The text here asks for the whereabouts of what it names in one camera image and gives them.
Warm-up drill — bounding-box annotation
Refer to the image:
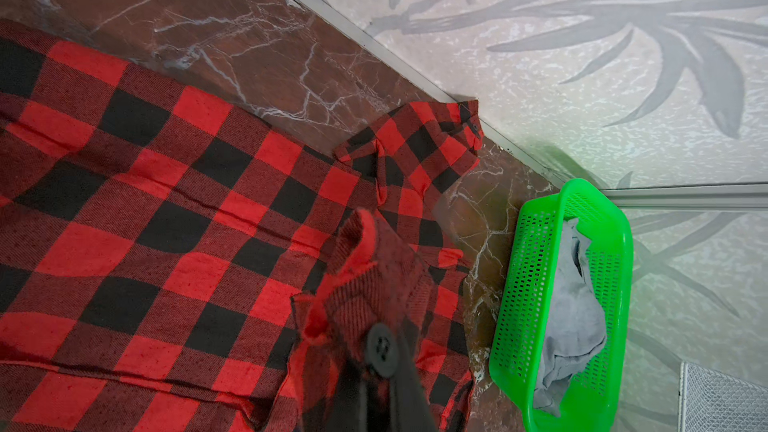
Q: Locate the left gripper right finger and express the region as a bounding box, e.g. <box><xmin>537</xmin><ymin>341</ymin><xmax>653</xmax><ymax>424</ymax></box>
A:
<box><xmin>389</xmin><ymin>335</ymin><xmax>437</xmax><ymax>432</ymax></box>

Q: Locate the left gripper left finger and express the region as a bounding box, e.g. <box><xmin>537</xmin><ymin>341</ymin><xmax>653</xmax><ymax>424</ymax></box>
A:
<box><xmin>326</xmin><ymin>365</ymin><xmax>368</xmax><ymax>432</ymax></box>

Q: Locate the red black plaid shirt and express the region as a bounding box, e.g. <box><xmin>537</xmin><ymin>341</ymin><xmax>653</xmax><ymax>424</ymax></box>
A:
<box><xmin>1</xmin><ymin>20</ymin><xmax>483</xmax><ymax>431</ymax></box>

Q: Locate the green plastic basket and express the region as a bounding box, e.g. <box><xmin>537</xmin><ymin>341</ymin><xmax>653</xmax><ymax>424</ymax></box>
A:
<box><xmin>489</xmin><ymin>178</ymin><xmax>634</xmax><ymax>431</ymax></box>

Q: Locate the grey shirt in basket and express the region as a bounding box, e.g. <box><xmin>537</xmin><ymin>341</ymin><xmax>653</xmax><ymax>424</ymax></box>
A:
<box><xmin>533</xmin><ymin>218</ymin><xmax>607</xmax><ymax>417</ymax></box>

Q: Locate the white wire mesh basket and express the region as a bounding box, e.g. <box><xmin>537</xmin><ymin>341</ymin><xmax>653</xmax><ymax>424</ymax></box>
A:
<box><xmin>677</xmin><ymin>362</ymin><xmax>767</xmax><ymax>432</ymax></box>

